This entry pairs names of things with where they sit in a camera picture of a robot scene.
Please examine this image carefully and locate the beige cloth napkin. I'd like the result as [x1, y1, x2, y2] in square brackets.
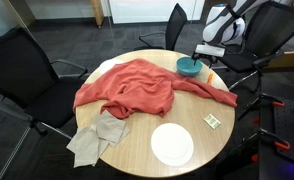
[66, 124, 110, 169]
[89, 109, 131, 149]

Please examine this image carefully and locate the white plate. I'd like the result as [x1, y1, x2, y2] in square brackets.
[150, 122, 195, 167]

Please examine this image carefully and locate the blue bowl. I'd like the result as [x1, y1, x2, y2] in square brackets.
[176, 56, 204, 78]

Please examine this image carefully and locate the red cloth garment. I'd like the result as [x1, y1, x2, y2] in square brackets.
[72, 58, 239, 120]

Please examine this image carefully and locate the wooden post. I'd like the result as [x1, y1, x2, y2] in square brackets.
[89, 0, 106, 29]

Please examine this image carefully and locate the black clamp orange handle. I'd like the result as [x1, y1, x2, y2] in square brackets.
[236, 93, 286, 122]
[242, 127, 292, 152]

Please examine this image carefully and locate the wooden cabinet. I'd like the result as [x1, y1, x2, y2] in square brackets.
[265, 49, 294, 70]

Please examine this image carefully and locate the slim black office chair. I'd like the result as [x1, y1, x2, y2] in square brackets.
[134, 2, 189, 52]

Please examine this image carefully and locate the black office chair chrome base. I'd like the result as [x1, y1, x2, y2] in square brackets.
[216, 1, 294, 93]

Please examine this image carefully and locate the large black mesh office chair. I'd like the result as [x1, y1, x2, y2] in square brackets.
[0, 27, 89, 180]

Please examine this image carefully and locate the small white green packet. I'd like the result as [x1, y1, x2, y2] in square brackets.
[203, 113, 222, 130]

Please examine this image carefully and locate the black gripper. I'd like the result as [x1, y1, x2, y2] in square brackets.
[191, 51, 203, 67]

